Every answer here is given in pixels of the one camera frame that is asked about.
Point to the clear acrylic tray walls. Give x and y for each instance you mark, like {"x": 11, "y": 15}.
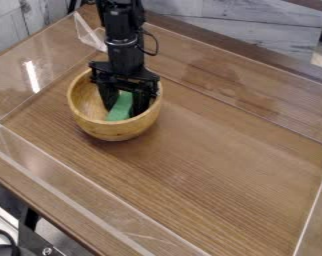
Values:
{"x": 219, "y": 181}

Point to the green rectangular block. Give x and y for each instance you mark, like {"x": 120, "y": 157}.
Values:
{"x": 120, "y": 110}

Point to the black table leg bracket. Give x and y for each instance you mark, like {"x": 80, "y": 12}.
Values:
{"x": 32, "y": 244}

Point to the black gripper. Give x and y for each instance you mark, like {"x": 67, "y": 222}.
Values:
{"x": 123, "y": 72}

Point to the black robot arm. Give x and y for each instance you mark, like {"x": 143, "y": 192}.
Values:
{"x": 123, "y": 18}

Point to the brown wooden bowl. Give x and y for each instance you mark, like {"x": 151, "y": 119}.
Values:
{"x": 90, "y": 112}

